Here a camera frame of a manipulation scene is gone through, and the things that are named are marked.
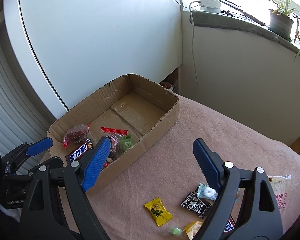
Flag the brown English Snickers bar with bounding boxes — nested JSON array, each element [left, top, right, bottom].
[[223, 217, 235, 233]]

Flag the brown Chinese Snickers bar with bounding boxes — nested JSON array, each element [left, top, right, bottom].
[[68, 138, 94, 162]]

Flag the red dates snack bag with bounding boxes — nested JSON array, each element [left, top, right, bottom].
[[63, 124, 90, 148]]

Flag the packaged sliced bread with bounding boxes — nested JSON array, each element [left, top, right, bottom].
[[268, 174, 292, 217]]

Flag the teal mint candy packet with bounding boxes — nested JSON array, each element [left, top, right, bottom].
[[197, 183, 218, 201]]

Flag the black patterned candy packet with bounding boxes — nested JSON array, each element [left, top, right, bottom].
[[180, 191, 212, 218]]

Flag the clear red dried-fruit bag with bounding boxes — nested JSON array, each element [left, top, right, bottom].
[[101, 127, 128, 169]]

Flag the yellow orange candy wrapper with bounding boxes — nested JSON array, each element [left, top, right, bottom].
[[185, 221, 203, 240]]

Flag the green candy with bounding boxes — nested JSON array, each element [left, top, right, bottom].
[[119, 134, 134, 152]]

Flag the small light-green candy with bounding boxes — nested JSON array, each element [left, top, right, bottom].
[[169, 226, 184, 237]]

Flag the yellow candy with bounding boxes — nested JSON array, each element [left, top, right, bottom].
[[144, 197, 173, 226]]

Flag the white radiator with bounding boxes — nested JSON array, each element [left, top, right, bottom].
[[0, 28, 53, 156]]

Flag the pink table cloth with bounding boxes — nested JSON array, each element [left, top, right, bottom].
[[39, 94, 300, 240]]

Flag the brown cardboard box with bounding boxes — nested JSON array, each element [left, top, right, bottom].
[[47, 74, 179, 197]]

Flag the white cabinet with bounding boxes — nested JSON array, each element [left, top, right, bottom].
[[3, 0, 182, 118]]

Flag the potted spider plant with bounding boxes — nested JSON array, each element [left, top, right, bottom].
[[268, 0, 300, 59]]

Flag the grey window sill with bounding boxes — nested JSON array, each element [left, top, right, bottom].
[[189, 10, 300, 54]]

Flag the white power adapter box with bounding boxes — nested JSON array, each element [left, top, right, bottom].
[[199, 0, 221, 14]]

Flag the white cable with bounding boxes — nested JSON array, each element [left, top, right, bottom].
[[157, 0, 203, 88]]

